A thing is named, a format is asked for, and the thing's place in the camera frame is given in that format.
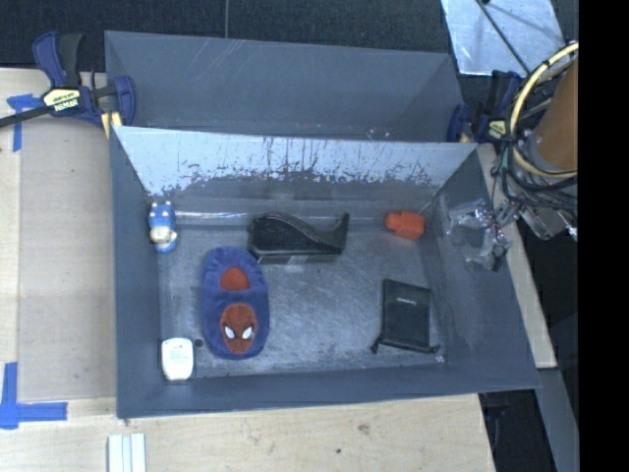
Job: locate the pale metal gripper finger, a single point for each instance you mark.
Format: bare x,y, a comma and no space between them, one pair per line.
489,250
472,210

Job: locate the orange toy block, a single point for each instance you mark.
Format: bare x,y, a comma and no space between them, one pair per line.
405,224

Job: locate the black flat case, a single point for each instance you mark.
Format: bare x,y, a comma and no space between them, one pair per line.
407,312

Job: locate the grey metal bin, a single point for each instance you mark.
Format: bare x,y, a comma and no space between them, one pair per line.
304,283

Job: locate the black tape dispenser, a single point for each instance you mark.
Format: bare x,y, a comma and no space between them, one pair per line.
287,239

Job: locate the blue slipper with red mask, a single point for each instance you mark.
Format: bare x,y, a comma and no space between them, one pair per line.
236,308

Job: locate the blue and white toy animal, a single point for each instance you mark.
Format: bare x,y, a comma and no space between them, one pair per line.
162,224

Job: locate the small white plastic case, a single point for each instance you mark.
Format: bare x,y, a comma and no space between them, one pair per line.
177,359

